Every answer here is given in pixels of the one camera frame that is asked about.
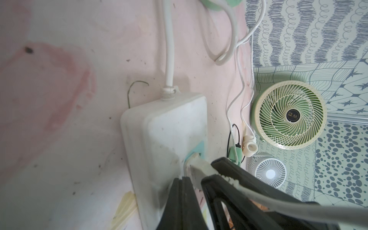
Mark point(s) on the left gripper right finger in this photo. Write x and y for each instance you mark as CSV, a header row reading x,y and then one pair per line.
x,y
244,214

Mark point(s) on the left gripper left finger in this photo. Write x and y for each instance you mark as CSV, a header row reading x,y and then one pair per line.
x,y
182,211

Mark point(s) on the green USB charger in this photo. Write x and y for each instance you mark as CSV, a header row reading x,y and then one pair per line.
x,y
235,154

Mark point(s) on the white power strip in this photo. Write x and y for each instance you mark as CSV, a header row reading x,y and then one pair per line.
x,y
159,137

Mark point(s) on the white fan plug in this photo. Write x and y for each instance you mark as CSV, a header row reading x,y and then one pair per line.
x,y
197,169

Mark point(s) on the small white desk fan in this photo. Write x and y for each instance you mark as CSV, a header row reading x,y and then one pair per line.
x,y
268,170

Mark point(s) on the large green fan right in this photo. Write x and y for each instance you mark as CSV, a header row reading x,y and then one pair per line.
x,y
289,114

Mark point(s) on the large green fan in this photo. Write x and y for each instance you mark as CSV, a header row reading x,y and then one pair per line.
x,y
217,5
289,114

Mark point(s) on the large green fan left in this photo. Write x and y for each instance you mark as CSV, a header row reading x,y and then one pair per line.
x,y
217,5

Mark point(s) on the white cylindrical adapter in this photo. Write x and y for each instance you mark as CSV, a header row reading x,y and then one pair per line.
x,y
249,146

